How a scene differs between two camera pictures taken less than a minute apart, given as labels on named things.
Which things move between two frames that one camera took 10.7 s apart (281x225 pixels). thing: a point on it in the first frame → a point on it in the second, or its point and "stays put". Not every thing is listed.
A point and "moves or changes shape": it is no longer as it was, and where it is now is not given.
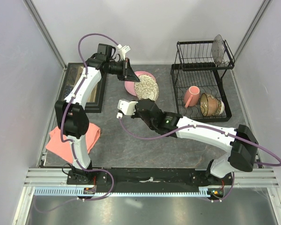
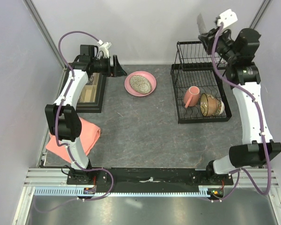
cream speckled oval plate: x=147 y=88 moves or changes shape
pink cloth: x=63 y=150 stays put
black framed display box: x=95 y=103 stays put
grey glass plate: x=218 y=49 moves or changes shape
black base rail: x=179 y=178 stays put
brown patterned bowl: x=210 y=106 stays put
